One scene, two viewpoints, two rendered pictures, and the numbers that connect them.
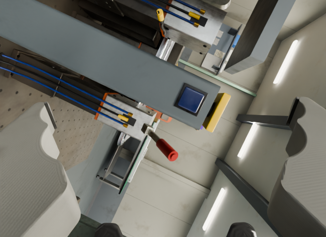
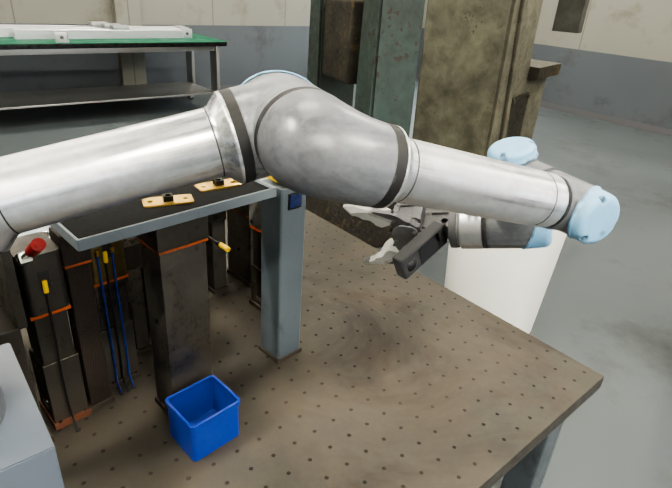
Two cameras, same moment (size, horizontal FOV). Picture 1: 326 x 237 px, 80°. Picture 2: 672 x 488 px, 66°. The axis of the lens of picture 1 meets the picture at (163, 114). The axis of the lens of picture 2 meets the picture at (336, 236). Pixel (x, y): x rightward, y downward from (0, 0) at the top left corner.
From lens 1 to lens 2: 92 cm
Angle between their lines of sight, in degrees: 46
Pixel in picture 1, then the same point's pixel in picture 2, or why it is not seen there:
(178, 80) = (288, 214)
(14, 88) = not seen: hidden behind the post
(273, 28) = (260, 195)
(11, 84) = not seen: hidden behind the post
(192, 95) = (293, 202)
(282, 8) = (250, 199)
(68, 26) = (284, 286)
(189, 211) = not seen: outside the picture
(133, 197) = not seen: outside the picture
